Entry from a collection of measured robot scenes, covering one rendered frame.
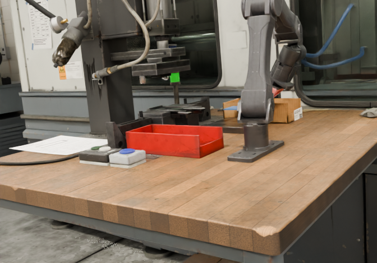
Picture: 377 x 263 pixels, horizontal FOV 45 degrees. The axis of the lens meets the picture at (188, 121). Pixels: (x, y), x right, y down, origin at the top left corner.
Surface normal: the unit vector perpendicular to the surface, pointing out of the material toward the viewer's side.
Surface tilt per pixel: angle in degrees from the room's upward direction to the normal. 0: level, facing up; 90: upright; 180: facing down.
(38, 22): 90
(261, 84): 73
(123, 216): 90
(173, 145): 90
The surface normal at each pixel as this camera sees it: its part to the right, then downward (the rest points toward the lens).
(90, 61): -0.57, 0.18
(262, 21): -0.47, -0.11
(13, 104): 0.78, 0.04
